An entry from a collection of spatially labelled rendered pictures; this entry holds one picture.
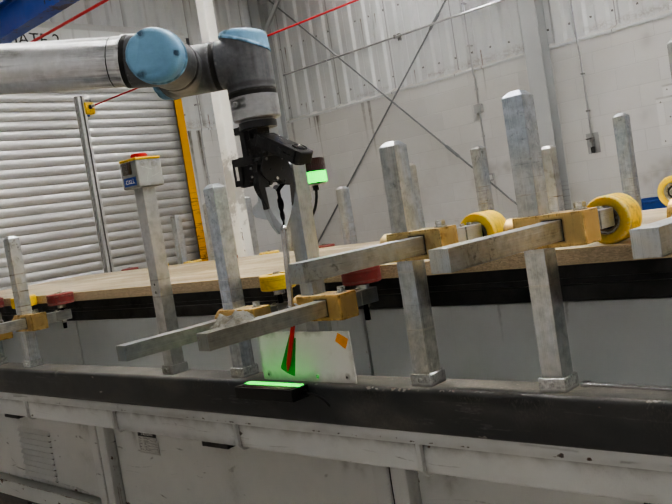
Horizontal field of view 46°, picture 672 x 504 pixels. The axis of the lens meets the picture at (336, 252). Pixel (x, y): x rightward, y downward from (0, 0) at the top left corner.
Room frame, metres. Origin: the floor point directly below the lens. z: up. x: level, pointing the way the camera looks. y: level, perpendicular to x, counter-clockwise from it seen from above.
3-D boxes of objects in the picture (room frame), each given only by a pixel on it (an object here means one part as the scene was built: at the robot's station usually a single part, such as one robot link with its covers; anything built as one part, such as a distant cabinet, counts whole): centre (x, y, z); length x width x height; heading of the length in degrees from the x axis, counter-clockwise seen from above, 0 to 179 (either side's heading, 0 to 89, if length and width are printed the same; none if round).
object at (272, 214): (1.48, 0.12, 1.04); 0.06 x 0.03 x 0.09; 47
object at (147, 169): (1.90, 0.43, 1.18); 0.07 x 0.07 x 0.08; 47
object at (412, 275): (1.38, -0.13, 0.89); 0.04 x 0.04 x 0.48; 47
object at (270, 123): (1.49, 0.11, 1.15); 0.09 x 0.08 x 0.12; 47
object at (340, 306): (1.54, 0.04, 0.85); 0.14 x 0.06 x 0.05; 47
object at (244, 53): (1.49, 0.11, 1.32); 0.10 x 0.09 x 0.12; 84
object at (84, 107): (4.11, 1.16, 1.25); 0.15 x 0.08 x 1.10; 47
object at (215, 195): (1.72, 0.24, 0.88); 0.04 x 0.04 x 0.48; 47
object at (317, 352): (1.55, 0.10, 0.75); 0.26 x 0.01 x 0.10; 47
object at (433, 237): (1.36, -0.14, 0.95); 0.14 x 0.06 x 0.05; 47
